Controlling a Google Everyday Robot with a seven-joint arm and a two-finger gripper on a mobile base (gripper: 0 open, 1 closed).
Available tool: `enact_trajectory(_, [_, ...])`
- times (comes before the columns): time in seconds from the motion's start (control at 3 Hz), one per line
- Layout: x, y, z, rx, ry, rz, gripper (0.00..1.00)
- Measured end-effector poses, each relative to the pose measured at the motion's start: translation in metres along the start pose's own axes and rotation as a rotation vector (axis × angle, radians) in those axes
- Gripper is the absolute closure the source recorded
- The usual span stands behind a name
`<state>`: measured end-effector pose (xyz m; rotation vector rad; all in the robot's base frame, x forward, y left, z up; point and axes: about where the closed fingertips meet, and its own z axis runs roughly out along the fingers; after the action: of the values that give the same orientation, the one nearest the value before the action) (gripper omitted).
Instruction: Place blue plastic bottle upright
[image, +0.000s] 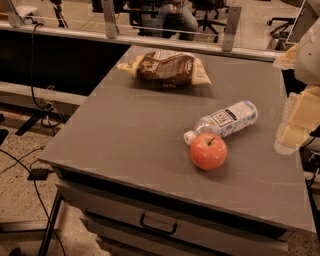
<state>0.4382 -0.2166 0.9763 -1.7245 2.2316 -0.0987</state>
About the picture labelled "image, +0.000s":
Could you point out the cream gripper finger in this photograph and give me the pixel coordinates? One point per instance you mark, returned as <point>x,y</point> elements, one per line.
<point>287,60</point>
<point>300,117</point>

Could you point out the clear plastic water bottle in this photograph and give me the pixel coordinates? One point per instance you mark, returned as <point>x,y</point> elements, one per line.
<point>225,122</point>

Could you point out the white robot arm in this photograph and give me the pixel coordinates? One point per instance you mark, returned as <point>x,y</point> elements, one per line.
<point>307,63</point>

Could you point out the black office chair right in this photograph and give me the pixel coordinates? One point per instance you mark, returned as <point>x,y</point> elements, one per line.
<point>281,30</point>

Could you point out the black office chair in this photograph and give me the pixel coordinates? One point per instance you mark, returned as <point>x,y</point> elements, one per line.
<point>281,30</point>
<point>211,14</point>

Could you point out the red apple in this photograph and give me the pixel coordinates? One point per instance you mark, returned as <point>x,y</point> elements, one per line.
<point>208,151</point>

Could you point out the seated person in jeans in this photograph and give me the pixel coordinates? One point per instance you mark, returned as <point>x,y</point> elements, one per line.
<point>172,17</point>

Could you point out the brown chip bag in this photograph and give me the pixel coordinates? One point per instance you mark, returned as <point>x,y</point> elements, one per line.
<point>170,68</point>

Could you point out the black power adapter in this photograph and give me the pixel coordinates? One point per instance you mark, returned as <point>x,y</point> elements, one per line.
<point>39,174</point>

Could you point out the black drawer handle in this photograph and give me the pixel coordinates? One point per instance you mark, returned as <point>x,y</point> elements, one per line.
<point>159,226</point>

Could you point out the metal railing frame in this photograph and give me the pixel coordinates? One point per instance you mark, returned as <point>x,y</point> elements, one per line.
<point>111,34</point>

